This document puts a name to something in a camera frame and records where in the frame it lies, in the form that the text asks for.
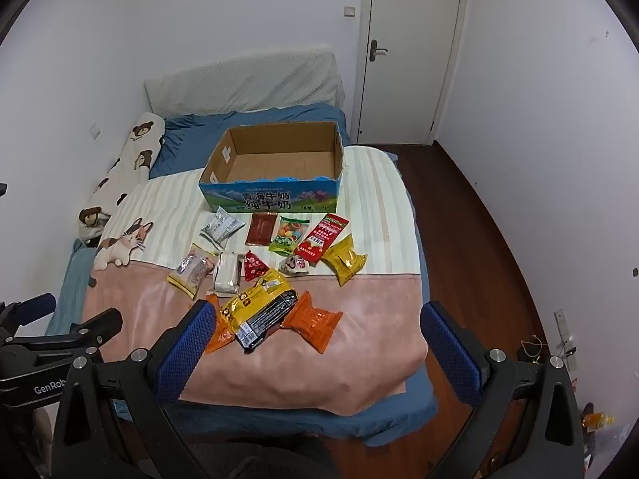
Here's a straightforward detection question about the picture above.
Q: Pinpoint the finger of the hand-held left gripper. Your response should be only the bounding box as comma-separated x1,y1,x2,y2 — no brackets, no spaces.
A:
10,308,124,360
0,293,57,340

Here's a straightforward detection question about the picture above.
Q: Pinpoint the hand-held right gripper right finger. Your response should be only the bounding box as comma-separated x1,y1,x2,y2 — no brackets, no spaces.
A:
420,301,585,479

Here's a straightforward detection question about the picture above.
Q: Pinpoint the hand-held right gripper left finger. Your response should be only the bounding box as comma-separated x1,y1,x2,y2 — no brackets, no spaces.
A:
51,301,218,479

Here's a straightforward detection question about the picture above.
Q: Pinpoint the orange snack packet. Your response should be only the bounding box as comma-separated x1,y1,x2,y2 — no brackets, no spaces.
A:
280,290,344,355
204,293,235,355

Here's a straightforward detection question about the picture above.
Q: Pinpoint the clear yellow-edged snack packet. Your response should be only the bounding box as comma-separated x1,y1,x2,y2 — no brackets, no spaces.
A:
167,243,219,300

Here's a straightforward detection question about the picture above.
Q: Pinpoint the black snack packet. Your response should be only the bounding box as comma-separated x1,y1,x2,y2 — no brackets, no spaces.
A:
234,290,299,354

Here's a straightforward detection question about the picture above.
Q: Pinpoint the large yellow chocolate bag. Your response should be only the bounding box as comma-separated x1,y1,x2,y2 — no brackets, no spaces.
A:
220,268,295,334

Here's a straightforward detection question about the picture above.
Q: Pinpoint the silver snack packet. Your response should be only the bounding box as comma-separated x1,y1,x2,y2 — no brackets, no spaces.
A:
200,208,245,249

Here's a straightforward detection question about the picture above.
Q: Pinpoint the brown snack packet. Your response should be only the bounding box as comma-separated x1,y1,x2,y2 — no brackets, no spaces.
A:
246,212,278,247

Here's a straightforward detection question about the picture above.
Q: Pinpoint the green candy ball packet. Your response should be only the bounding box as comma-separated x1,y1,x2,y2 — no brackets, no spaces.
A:
268,216,310,256

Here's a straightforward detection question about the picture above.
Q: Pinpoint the cardboard box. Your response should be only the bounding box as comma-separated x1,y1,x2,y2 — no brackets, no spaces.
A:
198,121,346,216

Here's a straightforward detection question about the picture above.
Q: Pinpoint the striped cream pink blanket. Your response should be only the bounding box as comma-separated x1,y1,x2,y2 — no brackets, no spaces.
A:
82,146,431,415

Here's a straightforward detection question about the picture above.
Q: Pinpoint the red triangular snack packet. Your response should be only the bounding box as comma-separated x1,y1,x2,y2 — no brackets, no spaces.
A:
243,250,269,283

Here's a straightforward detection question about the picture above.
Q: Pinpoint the white power strip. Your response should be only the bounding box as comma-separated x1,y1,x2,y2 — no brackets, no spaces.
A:
554,309,579,360

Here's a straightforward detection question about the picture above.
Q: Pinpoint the small white pink snack packet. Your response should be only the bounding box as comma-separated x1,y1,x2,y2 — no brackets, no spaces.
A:
278,253,311,276

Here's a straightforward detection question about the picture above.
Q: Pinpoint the small yellow snack packet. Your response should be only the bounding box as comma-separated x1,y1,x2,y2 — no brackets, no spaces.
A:
320,234,367,286

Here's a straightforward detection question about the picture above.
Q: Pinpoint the orange plastic bag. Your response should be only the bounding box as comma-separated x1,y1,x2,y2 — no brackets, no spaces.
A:
581,409,616,432

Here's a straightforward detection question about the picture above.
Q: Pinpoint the bear print long pillow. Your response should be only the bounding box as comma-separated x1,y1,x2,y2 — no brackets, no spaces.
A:
77,111,167,247

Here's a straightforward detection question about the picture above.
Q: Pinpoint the long red snack packet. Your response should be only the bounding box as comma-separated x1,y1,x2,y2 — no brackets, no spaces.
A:
294,213,350,267

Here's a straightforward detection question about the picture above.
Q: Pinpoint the blue blanket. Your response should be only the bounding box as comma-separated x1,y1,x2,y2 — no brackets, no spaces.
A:
149,104,349,179

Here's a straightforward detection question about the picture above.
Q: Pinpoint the white pillow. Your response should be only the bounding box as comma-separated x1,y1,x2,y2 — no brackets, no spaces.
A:
144,49,347,115

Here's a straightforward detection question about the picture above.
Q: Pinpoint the white door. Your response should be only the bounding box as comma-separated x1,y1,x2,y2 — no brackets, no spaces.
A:
357,0,470,145

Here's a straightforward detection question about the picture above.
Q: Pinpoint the thin cable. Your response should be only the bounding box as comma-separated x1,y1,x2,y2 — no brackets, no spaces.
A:
519,336,546,362

